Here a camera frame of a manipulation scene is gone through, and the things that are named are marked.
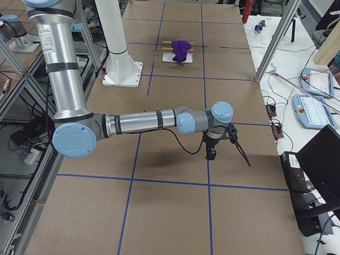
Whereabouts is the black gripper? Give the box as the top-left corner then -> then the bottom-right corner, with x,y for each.
203,123 -> 251,167

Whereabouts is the purple towel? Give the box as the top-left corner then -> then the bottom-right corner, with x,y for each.
172,40 -> 192,66

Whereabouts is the white rack base tray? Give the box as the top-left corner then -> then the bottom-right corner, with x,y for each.
162,52 -> 193,63

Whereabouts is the orange connector block near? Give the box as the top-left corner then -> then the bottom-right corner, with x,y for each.
271,122 -> 284,141

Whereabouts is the orange connector block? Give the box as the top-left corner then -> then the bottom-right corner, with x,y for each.
266,104 -> 277,118
271,122 -> 284,141

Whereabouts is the orange connector block far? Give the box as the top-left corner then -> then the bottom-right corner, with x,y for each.
266,104 -> 277,118

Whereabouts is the black computer box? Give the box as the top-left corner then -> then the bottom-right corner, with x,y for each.
280,151 -> 315,194

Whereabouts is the brown paper table cover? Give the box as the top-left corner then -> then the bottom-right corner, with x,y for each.
25,2 -> 304,254

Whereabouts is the teach pendant near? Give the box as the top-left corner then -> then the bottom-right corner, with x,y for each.
293,95 -> 337,130

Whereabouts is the teach pendant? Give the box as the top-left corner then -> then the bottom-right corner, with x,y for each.
301,67 -> 334,98
293,95 -> 337,130

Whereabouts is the black monitor with stand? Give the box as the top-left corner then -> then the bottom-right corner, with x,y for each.
291,125 -> 339,237

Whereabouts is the teach pendant far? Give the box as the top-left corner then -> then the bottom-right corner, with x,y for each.
301,67 -> 334,98

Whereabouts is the dark blue tool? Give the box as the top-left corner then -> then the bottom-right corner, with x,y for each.
254,20 -> 266,33

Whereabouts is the red fire extinguisher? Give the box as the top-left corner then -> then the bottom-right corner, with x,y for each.
242,0 -> 254,24

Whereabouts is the white camera mast with base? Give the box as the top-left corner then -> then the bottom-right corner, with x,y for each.
95,0 -> 143,88

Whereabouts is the aluminium frame post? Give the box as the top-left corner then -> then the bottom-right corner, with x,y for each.
254,0 -> 301,83

